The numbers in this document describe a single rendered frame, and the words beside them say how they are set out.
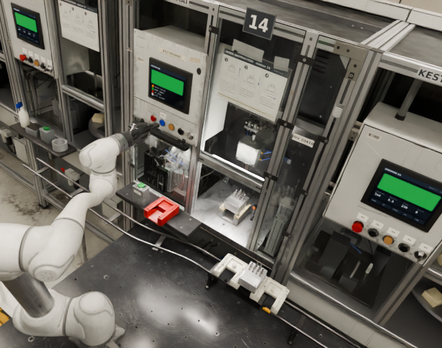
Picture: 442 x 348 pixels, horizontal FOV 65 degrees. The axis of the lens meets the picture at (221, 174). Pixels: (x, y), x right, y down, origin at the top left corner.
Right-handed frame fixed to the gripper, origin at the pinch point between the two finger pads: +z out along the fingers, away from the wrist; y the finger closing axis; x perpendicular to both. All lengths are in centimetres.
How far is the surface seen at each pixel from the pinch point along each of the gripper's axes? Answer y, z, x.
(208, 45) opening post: 44.1, 9.1, -20.7
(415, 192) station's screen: 22, 5, -116
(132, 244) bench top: -74, -14, 0
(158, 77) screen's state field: 23.4, 5.3, 2.2
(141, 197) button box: -44.3, -5.1, 2.1
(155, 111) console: 3.9, 7.5, 4.9
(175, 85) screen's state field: 22.8, 5.3, -7.9
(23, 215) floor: -143, -8, 135
